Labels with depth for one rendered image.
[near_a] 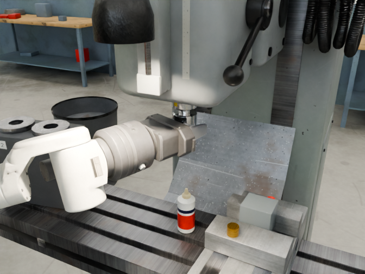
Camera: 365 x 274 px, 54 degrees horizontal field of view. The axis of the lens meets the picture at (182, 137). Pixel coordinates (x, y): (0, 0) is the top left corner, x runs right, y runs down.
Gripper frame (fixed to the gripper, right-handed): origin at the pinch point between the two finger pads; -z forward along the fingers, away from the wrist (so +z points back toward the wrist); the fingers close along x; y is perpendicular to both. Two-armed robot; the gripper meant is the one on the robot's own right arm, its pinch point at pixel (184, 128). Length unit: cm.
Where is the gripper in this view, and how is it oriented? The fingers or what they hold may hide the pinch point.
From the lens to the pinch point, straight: 70.2
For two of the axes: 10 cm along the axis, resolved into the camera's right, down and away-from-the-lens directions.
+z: -7.3, 2.7, -6.3
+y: -0.1, 9.1, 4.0
